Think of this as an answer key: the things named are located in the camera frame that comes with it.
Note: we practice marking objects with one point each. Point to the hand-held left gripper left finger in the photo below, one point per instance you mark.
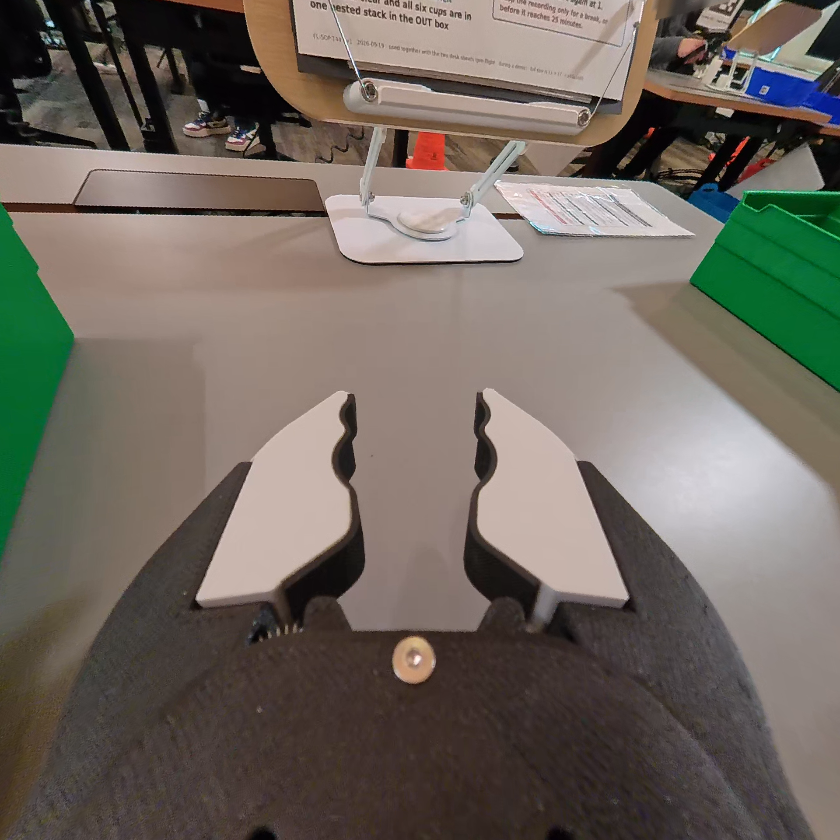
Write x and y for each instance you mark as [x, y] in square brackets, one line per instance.
[282, 518]

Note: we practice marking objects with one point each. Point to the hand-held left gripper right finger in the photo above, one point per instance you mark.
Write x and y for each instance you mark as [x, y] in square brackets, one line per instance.
[551, 525]

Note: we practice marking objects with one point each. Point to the green plastic bin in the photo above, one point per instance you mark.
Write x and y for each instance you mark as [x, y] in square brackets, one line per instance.
[774, 295]
[33, 361]

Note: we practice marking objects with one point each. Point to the laminated paper sheet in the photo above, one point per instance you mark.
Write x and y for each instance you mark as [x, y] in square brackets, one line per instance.
[590, 210]

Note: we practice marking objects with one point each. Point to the orange traffic cone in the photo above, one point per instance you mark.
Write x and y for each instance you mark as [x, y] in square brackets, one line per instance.
[430, 154]

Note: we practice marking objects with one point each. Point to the grey board floor sign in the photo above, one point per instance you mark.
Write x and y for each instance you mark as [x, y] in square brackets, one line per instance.
[781, 174]

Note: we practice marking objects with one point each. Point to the wooden table black legs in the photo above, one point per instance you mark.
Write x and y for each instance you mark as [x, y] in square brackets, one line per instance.
[722, 98]

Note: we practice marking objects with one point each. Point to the wooden document stand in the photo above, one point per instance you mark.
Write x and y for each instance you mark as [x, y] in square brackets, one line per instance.
[269, 59]

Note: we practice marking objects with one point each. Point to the blue plastic bin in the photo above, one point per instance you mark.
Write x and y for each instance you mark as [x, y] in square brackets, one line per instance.
[781, 82]

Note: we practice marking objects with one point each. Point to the brown wooden table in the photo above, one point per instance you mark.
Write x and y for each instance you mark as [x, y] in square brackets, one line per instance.
[223, 4]

